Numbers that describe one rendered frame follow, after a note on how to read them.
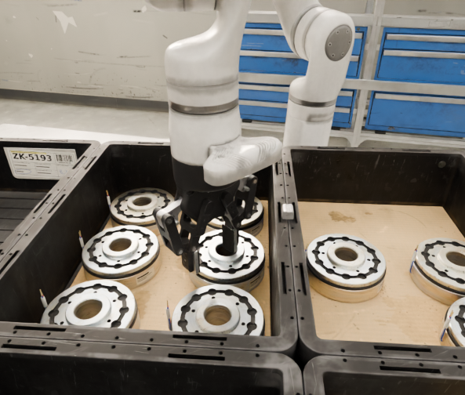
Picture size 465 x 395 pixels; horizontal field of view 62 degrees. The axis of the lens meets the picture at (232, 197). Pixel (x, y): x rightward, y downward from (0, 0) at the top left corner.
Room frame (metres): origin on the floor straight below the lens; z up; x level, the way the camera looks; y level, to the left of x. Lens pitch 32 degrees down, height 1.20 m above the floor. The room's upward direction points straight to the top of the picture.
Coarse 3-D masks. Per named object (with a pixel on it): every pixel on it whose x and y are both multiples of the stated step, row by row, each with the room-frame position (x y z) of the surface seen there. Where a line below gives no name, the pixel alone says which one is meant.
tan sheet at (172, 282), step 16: (160, 240) 0.47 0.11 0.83; (176, 256) 0.43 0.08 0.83; (80, 272) 0.40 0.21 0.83; (160, 272) 0.40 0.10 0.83; (176, 272) 0.40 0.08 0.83; (144, 288) 0.37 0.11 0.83; (160, 288) 0.37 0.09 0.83; (176, 288) 0.37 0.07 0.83; (192, 288) 0.37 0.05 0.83; (256, 288) 0.37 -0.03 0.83; (144, 304) 0.34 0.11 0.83; (160, 304) 0.34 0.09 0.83; (176, 304) 0.34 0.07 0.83; (144, 320) 0.31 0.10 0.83; (160, 320) 0.31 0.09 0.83
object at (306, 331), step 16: (288, 160) 0.54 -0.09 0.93; (464, 160) 0.55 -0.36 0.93; (288, 176) 0.49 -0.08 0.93; (288, 192) 0.44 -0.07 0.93; (288, 224) 0.37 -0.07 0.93; (304, 256) 0.31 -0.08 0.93; (304, 272) 0.29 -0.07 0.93; (304, 304) 0.25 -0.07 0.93; (304, 320) 0.23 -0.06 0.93; (304, 336) 0.21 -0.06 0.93; (304, 352) 0.20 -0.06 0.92; (320, 352) 0.20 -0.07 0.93; (336, 352) 0.20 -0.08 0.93; (352, 352) 0.20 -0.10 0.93; (368, 352) 0.20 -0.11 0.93; (384, 352) 0.20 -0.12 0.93; (400, 352) 0.20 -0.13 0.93; (416, 352) 0.20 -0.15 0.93; (432, 352) 0.20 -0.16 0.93; (448, 352) 0.20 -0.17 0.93; (464, 352) 0.20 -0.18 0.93
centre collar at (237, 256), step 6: (216, 240) 0.42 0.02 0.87; (222, 240) 0.42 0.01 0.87; (210, 246) 0.41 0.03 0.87; (216, 246) 0.41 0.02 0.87; (240, 246) 0.41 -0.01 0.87; (210, 252) 0.39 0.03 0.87; (240, 252) 0.39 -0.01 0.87; (216, 258) 0.38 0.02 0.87; (222, 258) 0.38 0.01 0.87; (228, 258) 0.38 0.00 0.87; (234, 258) 0.38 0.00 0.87; (240, 258) 0.39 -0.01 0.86
